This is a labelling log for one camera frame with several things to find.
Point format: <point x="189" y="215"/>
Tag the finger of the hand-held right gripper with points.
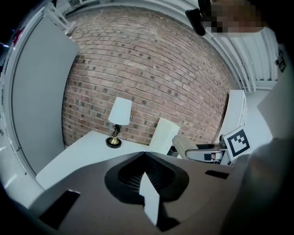
<point x="197" y="154"/>

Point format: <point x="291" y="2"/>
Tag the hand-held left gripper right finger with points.
<point x="197" y="197"/>

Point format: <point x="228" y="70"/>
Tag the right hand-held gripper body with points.
<point x="237" y="144"/>

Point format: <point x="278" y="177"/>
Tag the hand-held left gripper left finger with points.
<point x="92" y="195"/>

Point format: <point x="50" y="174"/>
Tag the black square pen holder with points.
<point x="172" y="152"/>

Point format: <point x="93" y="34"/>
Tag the cream upright binder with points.
<point x="164" y="135"/>

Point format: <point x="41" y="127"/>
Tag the person's white shirt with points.
<point x="266" y="172"/>

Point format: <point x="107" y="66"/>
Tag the white shade table lamp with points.
<point x="119" y="111"/>

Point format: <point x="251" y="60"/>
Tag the grey partition panel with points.
<point x="41" y="96"/>

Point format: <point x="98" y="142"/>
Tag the person's head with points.
<point x="232" y="17"/>

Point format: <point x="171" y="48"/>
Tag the white shelving rack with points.
<point x="59" y="19"/>

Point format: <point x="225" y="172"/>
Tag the black head camera mount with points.
<point x="195" y="21"/>

